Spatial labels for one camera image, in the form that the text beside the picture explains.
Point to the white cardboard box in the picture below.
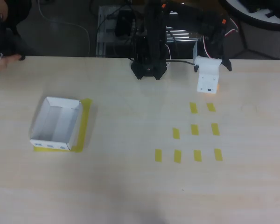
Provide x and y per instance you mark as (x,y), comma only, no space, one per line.
(56,121)

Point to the aluminium rack with rails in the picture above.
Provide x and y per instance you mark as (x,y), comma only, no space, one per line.
(107,35)

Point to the yellow rubber duck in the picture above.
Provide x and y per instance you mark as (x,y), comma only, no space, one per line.
(218,87)

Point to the long yellow tape strip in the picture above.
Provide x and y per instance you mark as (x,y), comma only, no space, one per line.
(49,149)
(84,121)

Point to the black table leg frame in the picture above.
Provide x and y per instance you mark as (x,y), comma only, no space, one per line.
(243,42)

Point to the round white table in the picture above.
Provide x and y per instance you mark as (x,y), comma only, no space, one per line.
(252,19)

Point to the person's bare hand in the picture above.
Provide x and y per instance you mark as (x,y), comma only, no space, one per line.
(2,64)

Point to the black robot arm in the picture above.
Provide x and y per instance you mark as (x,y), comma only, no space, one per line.
(154,35)

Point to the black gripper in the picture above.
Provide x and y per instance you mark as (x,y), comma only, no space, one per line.
(224,61)

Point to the black power adapter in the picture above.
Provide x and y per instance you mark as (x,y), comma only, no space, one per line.
(123,23)

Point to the short yellow tape strip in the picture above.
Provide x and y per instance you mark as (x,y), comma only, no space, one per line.
(218,155)
(211,107)
(158,156)
(193,107)
(177,156)
(176,133)
(215,129)
(194,129)
(197,156)

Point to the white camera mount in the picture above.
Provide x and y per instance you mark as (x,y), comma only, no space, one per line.
(207,74)

